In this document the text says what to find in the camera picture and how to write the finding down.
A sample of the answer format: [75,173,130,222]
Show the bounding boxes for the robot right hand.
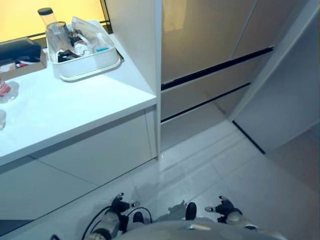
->
[204,195,243,221]

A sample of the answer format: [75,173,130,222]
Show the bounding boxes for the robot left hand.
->
[109,191,141,216]

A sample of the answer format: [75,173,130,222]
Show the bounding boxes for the beige refrigerator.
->
[159,0,310,152]

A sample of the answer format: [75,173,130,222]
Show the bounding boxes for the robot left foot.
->
[124,206,153,226]

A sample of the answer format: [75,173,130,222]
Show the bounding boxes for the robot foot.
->
[124,206,153,226]
[184,201,198,221]

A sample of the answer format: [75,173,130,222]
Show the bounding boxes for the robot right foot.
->
[184,201,198,221]

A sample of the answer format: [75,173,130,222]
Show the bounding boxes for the robot silver torso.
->
[119,216,282,240]

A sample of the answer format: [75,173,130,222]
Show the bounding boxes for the white counter cabinet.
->
[0,33,159,227]

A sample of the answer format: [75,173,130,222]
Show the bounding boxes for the white tall cabinet panel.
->
[231,0,320,155]

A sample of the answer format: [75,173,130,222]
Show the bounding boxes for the white plastic tray bin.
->
[45,24,125,82]

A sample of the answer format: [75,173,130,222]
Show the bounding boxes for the black items in bin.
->
[57,48,81,63]

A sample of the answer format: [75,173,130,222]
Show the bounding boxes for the brown cardboard box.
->
[0,59,48,81]

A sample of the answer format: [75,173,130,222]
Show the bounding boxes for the clear plastic bag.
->
[70,16,111,51]

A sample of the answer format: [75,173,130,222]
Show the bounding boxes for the clear plastic measuring cup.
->
[45,21,71,53]

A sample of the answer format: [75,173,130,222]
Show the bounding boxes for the black rectangular case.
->
[0,39,42,62]

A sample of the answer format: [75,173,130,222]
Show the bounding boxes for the clear jar with black lid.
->
[37,7,59,29]

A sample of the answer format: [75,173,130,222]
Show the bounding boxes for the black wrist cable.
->
[49,205,113,240]

